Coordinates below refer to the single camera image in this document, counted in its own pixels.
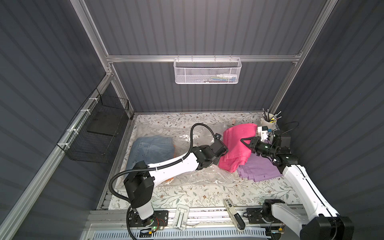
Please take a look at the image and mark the pink trousers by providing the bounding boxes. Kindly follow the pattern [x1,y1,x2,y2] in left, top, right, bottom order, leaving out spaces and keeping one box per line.
[218,124,258,173]

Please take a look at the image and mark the purple trousers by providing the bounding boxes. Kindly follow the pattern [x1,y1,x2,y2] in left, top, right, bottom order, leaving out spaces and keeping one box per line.
[237,154,282,182]

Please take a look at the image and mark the clear plastic vacuum bag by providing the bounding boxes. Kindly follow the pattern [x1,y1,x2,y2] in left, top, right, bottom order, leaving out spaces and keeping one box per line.
[125,121,244,188]

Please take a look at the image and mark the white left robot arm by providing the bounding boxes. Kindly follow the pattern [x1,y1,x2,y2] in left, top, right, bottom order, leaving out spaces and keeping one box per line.
[124,139,229,225]

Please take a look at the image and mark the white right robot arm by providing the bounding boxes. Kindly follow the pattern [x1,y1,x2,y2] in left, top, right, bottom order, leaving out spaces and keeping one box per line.
[241,136,355,240]

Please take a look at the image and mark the cream metal pencil bucket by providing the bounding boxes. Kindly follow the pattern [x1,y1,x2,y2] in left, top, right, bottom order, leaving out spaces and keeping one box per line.
[259,113,277,130]

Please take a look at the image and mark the blue folded jeans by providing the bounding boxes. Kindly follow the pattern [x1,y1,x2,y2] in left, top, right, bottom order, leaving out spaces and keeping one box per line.
[126,136,175,170]

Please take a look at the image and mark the white handheld scanner tool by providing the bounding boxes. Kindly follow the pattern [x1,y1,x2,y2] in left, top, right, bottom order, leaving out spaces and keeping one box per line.
[223,199,246,232]

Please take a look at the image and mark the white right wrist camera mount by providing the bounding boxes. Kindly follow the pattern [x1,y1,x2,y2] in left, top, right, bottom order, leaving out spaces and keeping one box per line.
[257,126,269,143]

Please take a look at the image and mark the black corrugated cable conduit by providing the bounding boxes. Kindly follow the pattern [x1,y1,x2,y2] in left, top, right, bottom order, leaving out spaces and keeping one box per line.
[108,122,217,203]

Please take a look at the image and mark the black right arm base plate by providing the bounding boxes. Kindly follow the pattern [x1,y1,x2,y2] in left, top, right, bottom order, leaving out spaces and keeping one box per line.
[243,208,271,225]

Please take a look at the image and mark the white wire wall basket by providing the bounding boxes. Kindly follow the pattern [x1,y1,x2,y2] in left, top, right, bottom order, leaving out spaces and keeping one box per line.
[173,58,243,85]

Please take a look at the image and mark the white plastic bracket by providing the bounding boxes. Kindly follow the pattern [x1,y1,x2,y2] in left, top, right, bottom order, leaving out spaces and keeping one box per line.
[172,204,190,231]

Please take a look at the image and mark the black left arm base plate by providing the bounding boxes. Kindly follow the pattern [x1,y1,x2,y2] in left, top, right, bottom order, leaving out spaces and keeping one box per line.
[127,210,169,228]

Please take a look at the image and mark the black wire side basket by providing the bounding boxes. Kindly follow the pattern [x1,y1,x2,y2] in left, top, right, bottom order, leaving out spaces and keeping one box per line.
[57,92,131,164]

